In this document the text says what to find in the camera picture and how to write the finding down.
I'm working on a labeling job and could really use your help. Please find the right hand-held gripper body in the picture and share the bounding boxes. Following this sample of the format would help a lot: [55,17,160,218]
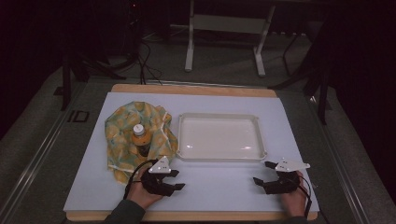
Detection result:
[263,158,311,196]

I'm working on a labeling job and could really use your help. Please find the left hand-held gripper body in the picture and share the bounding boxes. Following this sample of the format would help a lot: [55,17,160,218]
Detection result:
[140,156,176,198]

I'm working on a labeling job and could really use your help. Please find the person's left hand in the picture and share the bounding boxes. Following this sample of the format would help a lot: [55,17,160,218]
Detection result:
[126,169,163,210]

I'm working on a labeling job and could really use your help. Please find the person's right hand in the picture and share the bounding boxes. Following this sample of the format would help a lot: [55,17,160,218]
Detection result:
[281,170,308,218]

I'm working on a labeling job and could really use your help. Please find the white table sheet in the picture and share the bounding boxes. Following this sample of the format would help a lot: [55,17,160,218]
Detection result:
[63,91,320,214]

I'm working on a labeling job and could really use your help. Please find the orange drink bottle white cap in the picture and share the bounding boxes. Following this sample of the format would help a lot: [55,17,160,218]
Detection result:
[130,123,151,159]

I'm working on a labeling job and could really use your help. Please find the white plastic tray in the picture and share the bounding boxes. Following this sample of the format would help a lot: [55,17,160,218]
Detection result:
[176,112,268,163]

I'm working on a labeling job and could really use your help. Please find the yellow green patterned cloth bag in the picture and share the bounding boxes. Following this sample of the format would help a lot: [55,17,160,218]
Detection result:
[104,101,179,186]

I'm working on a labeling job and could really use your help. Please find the black metal stand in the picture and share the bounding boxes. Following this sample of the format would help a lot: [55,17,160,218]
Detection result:
[268,31,332,126]
[60,52,127,112]

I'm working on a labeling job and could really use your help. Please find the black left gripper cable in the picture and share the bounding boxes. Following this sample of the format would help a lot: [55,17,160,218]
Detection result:
[123,159,160,201]

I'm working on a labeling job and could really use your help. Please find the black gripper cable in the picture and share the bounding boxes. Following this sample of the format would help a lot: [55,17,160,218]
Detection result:
[123,159,160,201]
[297,175,314,219]

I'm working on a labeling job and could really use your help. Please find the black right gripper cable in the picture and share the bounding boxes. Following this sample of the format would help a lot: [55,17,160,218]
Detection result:
[297,175,314,219]

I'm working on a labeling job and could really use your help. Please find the metal floor rail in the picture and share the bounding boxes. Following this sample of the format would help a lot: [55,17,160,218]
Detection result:
[0,88,89,218]
[307,95,372,224]

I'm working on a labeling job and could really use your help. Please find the black floor cables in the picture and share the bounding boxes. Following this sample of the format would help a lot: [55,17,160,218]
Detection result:
[135,39,163,86]

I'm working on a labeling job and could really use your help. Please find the white metal desk frame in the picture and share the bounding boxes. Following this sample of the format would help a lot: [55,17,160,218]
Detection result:
[184,0,276,78]

